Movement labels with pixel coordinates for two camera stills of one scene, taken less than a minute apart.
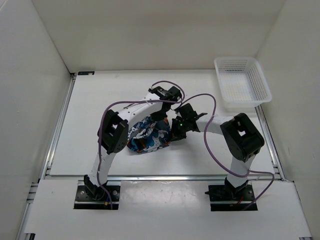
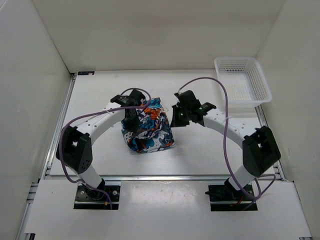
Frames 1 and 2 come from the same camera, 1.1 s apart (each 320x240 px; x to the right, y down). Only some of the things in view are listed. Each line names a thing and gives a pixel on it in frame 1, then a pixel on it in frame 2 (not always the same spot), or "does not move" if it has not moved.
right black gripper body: [180, 128] -> [181, 118]
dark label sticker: [87, 73] does not move
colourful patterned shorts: [145, 135] does not move
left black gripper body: [159, 115] -> [131, 123]
